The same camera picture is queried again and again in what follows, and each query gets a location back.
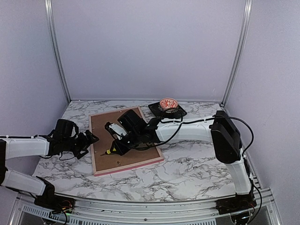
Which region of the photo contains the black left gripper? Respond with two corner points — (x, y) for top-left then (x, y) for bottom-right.
(62, 130), (99, 160)

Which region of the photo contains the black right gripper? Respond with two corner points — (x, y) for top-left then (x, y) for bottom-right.
(110, 130), (142, 157)

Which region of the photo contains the yellow handled screwdriver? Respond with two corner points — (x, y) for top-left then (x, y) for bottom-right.
(101, 150), (112, 156)

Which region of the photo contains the pink photo frame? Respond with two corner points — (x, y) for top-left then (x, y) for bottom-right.
(89, 106), (164, 176)

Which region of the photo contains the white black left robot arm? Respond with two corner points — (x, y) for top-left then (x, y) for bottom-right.
(0, 119), (99, 212)

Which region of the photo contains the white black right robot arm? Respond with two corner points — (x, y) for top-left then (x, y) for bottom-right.
(105, 110), (257, 214)

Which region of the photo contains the red white patterned bowl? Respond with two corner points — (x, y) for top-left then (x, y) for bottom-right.
(159, 97), (179, 113)

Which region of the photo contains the black square floral plate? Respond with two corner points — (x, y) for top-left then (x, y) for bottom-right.
(148, 102), (187, 119)

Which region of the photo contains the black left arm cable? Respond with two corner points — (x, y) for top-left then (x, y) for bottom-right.
(38, 121), (79, 161)

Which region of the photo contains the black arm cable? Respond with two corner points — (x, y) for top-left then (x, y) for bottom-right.
(38, 121), (79, 161)
(131, 110), (255, 155)

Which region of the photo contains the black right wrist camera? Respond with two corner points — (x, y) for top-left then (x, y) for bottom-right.
(105, 122), (128, 140)

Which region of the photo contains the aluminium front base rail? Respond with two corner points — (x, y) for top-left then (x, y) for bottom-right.
(8, 189), (282, 225)

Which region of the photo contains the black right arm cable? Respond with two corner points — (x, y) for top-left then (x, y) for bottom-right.
(131, 110), (255, 155)

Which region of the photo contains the aluminium left corner post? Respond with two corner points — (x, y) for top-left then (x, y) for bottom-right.
(45, 0), (71, 104)

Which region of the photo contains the aluminium corner post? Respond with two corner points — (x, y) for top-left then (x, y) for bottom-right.
(45, 0), (71, 104)
(221, 0), (253, 107)

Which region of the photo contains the aluminium right corner post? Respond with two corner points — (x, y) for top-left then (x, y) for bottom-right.
(221, 0), (253, 107)

